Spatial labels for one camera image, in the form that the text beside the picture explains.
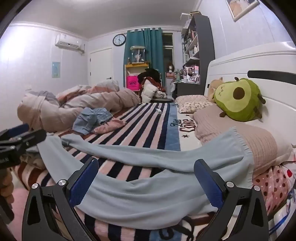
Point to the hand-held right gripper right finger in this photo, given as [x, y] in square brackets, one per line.
[208, 183]

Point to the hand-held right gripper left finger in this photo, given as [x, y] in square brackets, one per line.
[83, 183]

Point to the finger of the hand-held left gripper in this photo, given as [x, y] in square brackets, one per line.
[19, 128]
[30, 138]

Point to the light blue pants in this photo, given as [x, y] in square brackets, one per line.
[138, 197]

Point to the person's left hand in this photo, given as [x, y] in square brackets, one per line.
[5, 185]

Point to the beige knit pillow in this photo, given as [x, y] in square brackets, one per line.
[231, 129]

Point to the blue denim garment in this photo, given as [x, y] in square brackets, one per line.
[85, 120]

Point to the pink garment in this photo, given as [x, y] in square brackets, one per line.
[108, 127]

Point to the polka dot pillow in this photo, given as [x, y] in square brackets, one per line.
[272, 183]

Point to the floral pillow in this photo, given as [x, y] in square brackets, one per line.
[192, 103]

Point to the beige duvet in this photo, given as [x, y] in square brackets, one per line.
[104, 99]

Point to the white plastic bag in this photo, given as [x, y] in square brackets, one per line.
[282, 222]

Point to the green avocado plush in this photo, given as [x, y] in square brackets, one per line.
[245, 106]

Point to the striped fleece blanket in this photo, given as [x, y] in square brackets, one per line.
[143, 120]

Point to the dark desk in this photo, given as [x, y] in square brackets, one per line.
[189, 89]

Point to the tan plush toy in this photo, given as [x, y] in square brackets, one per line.
[212, 87]

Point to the white air conditioner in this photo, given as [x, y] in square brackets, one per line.
[68, 41]

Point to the white door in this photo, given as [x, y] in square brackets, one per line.
[100, 67]

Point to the mannequin head on white stand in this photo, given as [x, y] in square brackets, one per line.
[171, 81]

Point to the dark red garment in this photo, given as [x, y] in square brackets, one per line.
[159, 85]

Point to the clutter of desk items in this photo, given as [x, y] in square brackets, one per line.
[188, 74]

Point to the pink bag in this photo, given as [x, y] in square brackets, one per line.
[132, 83]

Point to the white headboard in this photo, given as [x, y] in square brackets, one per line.
[231, 67]

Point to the black garment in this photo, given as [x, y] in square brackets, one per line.
[149, 74]

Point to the yellow shelf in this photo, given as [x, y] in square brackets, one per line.
[136, 66]

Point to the dark bookshelf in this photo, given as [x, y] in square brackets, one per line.
[204, 46]

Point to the glass fish tank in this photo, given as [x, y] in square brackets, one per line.
[138, 54]

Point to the teal curtain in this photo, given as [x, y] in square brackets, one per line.
[155, 51]

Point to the window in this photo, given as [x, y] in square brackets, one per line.
[167, 46]

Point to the small blue wall poster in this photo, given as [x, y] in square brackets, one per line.
[56, 69]

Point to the round wall clock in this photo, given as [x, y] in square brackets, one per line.
[119, 40]

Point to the framed wall picture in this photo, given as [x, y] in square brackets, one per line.
[240, 9]

